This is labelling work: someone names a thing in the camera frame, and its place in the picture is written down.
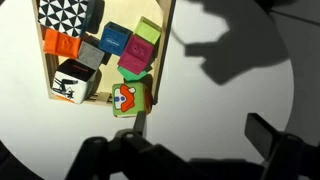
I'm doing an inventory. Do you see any blue rubber block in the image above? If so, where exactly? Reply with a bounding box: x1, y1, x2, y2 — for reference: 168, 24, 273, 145
99, 21, 132, 56

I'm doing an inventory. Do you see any grey rubber block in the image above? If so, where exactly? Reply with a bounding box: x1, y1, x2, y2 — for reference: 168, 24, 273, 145
77, 41, 104, 70

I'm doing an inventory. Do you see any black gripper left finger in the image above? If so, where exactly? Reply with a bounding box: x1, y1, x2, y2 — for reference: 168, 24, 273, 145
133, 111, 147, 136

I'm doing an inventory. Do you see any orange rubber block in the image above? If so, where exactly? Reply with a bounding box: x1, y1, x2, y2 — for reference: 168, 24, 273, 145
43, 29, 81, 59

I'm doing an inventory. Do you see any wooden crate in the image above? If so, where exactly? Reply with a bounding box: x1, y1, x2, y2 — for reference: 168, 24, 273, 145
31, 0, 176, 106

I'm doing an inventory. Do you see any lime green rubber block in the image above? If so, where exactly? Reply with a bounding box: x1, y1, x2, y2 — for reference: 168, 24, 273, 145
134, 16, 162, 45

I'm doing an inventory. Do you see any black white triangle fabric cube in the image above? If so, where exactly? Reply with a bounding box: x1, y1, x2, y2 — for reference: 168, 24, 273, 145
38, 0, 96, 38

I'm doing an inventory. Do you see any pink rubber block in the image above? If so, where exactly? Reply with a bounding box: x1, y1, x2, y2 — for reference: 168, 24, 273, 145
118, 35, 154, 75

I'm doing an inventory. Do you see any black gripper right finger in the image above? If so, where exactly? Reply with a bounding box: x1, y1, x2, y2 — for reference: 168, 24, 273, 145
244, 113, 281, 160

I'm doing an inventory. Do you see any green orange cartoon fabric cube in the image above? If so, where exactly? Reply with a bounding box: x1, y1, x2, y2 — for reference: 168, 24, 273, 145
112, 82, 152, 117

